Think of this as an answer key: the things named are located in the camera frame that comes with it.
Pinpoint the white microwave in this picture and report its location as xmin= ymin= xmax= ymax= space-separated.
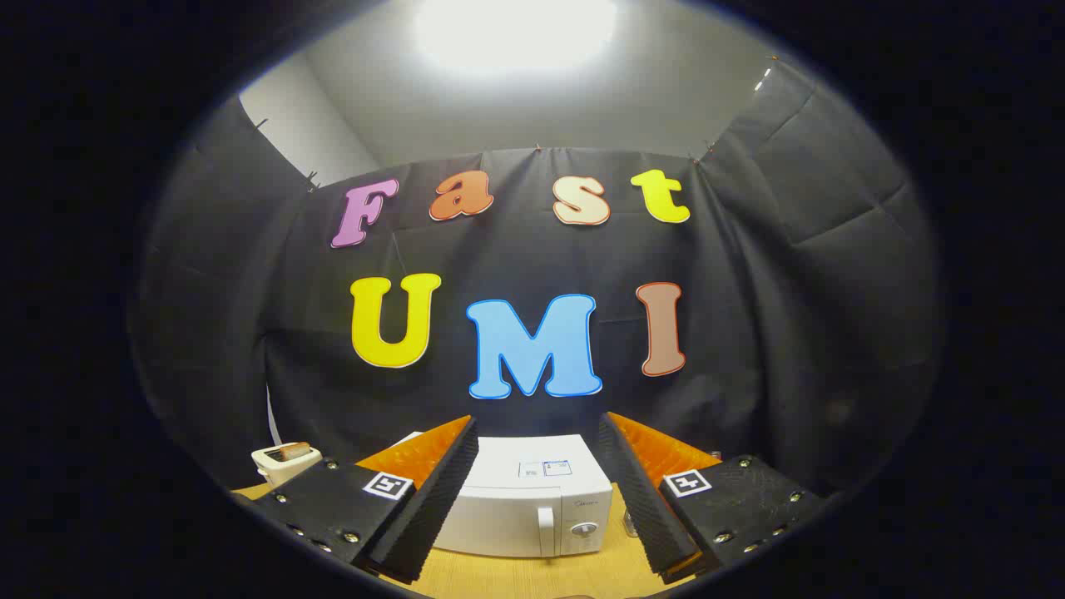
xmin=404 ymin=433 xmax=614 ymax=558

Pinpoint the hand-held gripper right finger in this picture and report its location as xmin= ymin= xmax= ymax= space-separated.
xmin=597 ymin=411 xmax=833 ymax=585

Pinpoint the bright ceiling light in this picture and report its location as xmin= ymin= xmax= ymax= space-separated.
xmin=412 ymin=0 xmax=621 ymax=80

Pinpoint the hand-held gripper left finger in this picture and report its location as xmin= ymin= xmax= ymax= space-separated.
xmin=237 ymin=414 xmax=481 ymax=585

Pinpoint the white toaster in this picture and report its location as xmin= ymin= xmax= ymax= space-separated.
xmin=252 ymin=443 xmax=322 ymax=488

